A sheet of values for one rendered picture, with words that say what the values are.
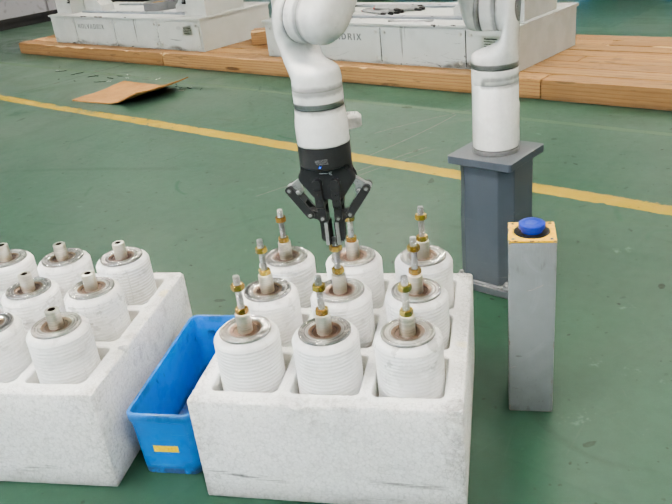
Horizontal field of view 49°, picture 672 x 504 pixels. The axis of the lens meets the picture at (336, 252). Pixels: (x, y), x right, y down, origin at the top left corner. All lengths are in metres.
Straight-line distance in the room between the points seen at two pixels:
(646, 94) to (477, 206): 1.46
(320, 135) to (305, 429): 0.41
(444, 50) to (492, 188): 1.87
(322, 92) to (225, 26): 3.55
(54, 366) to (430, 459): 0.57
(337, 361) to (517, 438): 0.36
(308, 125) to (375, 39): 2.55
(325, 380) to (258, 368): 0.10
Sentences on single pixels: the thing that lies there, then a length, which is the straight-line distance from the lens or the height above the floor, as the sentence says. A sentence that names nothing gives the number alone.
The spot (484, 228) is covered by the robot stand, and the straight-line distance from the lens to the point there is 1.57.
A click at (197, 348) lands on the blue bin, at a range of 1.44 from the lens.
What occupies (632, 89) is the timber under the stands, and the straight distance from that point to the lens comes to 2.93.
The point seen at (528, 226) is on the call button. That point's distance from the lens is 1.14.
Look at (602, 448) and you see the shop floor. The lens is 1.24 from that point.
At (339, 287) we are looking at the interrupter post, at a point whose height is 0.26.
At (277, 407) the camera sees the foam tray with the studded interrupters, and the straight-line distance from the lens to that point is 1.05.
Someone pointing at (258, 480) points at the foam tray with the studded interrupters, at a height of 0.04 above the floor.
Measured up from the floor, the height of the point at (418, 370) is 0.22.
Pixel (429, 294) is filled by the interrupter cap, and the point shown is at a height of 0.25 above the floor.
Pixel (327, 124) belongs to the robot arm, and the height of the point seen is 0.53.
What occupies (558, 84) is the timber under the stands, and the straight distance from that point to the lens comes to 3.04.
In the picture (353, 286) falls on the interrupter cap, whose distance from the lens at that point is 1.16.
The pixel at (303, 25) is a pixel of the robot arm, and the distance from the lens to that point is 0.98.
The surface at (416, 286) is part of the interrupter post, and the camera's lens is 1.12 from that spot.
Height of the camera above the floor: 0.80
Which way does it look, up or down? 26 degrees down
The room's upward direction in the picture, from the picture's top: 7 degrees counter-clockwise
